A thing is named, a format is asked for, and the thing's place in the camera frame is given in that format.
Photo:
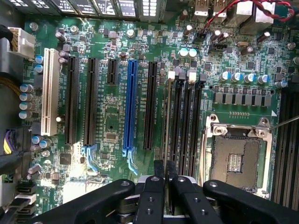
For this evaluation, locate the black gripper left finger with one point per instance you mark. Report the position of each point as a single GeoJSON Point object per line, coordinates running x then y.
{"type": "Point", "coordinates": [149, 200]}

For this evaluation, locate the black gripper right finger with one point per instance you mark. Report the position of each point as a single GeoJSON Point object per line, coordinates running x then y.
{"type": "Point", "coordinates": [194, 205]}

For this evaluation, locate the black RAM slot white latch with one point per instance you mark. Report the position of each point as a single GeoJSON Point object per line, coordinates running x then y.
{"type": "Point", "coordinates": [187, 116]}

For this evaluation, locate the long black expansion slot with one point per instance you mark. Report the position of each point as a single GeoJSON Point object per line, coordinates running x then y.
{"type": "Point", "coordinates": [150, 105]}
{"type": "Point", "coordinates": [90, 102]}
{"type": "Point", "coordinates": [71, 100]}

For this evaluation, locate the blue expansion slot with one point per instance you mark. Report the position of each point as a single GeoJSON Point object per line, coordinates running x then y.
{"type": "Point", "coordinates": [130, 105]}

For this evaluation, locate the RAM stick in slot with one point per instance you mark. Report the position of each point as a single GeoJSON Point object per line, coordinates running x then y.
{"type": "Point", "coordinates": [171, 75]}

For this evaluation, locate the short black expansion slot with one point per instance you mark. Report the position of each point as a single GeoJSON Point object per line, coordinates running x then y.
{"type": "Point", "coordinates": [112, 71]}

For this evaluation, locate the white PCI expansion slot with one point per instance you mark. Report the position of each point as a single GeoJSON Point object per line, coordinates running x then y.
{"type": "Point", "coordinates": [49, 93]}

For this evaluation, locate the thin metal locking lever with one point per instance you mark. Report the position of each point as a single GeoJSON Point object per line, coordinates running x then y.
{"type": "Point", "coordinates": [287, 121]}
{"type": "Point", "coordinates": [203, 154]}

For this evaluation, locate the CPU socket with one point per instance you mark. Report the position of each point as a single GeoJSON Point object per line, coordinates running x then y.
{"type": "Point", "coordinates": [236, 161]}

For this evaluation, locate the black square chip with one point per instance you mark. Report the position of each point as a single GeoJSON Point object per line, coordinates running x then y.
{"type": "Point", "coordinates": [65, 158]}

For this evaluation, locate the green motherboard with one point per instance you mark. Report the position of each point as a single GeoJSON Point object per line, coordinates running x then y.
{"type": "Point", "coordinates": [109, 112]}

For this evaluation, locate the grey inductor row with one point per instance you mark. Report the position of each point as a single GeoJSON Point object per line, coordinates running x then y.
{"type": "Point", "coordinates": [243, 99]}

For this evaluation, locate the black SATA port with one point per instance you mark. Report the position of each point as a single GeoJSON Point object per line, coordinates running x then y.
{"type": "Point", "coordinates": [24, 210]}
{"type": "Point", "coordinates": [26, 188]}

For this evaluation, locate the blue-top capacitor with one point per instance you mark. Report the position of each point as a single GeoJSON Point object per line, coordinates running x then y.
{"type": "Point", "coordinates": [182, 53]}
{"type": "Point", "coordinates": [192, 53]}

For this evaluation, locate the black fan header connector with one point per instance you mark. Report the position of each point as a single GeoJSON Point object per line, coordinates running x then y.
{"type": "Point", "coordinates": [218, 47]}

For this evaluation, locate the silver motherboard screw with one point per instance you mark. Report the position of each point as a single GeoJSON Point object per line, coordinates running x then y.
{"type": "Point", "coordinates": [130, 33]}
{"type": "Point", "coordinates": [74, 29]}
{"type": "Point", "coordinates": [34, 26]}

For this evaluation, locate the metal rear port block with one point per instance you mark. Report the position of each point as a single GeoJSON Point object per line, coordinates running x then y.
{"type": "Point", "coordinates": [259, 19]}
{"type": "Point", "coordinates": [201, 8]}
{"type": "Point", "coordinates": [219, 11]}
{"type": "Point", "coordinates": [240, 14]}

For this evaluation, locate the white power connector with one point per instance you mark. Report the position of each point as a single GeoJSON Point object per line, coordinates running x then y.
{"type": "Point", "coordinates": [22, 43]}

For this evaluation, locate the metal socket cover frame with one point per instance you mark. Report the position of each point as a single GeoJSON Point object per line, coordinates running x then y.
{"type": "Point", "coordinates": [240, 129]}

